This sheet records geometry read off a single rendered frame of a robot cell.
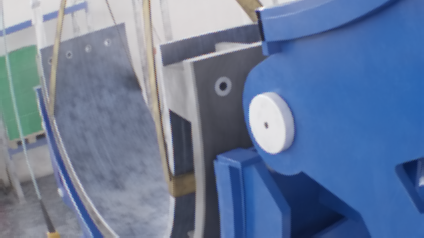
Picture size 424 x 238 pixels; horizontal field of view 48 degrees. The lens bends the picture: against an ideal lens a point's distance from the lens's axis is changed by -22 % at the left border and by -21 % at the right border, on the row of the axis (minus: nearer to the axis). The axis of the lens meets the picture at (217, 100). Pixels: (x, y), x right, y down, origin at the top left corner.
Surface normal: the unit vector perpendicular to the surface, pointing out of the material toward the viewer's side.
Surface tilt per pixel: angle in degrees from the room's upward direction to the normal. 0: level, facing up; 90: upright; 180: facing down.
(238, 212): 101
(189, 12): 90
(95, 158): 45
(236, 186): 97
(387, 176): 90
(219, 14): 90
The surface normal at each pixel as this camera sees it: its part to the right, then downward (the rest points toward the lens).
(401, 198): -0.84, 0.26
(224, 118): 0.52, 0.26
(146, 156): 0.15, -0.73
